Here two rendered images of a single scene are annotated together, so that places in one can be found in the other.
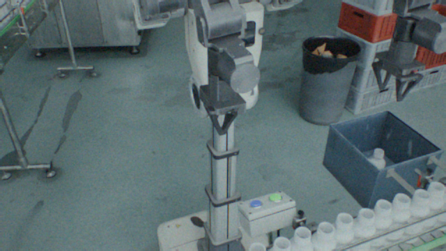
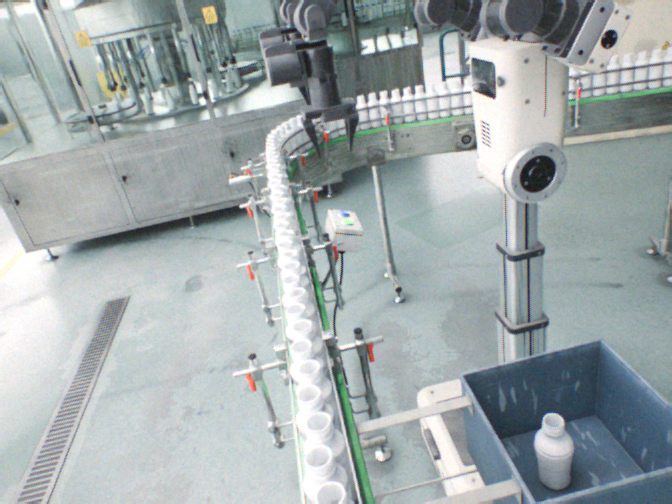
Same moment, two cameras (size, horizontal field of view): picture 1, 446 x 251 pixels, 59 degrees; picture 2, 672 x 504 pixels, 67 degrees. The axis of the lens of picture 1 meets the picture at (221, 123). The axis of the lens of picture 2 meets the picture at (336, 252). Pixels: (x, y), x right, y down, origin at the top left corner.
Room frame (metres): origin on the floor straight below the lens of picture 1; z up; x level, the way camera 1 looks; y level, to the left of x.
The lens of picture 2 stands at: (1.13, -1.39, 1.69)
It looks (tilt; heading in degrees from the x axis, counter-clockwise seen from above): 27 degrees down; 108
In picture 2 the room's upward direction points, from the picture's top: 12 degrees counter-clockwise
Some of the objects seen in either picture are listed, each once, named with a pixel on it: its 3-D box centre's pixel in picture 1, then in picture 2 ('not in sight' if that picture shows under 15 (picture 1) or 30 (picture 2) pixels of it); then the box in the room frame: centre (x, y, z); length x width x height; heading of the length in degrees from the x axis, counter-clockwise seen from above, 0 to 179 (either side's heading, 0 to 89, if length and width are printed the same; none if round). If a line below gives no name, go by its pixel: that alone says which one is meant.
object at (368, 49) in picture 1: (376, 40); not in sight; (3.16, -1.33, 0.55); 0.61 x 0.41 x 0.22; 119
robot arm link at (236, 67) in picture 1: (231, 49); (280, 32); (0.65, -0.02, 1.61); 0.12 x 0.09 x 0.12; 24
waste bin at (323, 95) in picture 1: (325, 81); not in sight; (2.86, -0.86, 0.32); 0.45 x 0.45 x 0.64
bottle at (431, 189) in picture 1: (428, 208); (304, 325); (0.76, -0.58, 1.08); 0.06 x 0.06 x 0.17
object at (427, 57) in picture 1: (423, 47); not in sight; (3.52, -1.94, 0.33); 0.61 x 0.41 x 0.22; 115
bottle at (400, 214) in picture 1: (394, 220); (299, 296); (0.72, -0.47, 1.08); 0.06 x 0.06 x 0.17
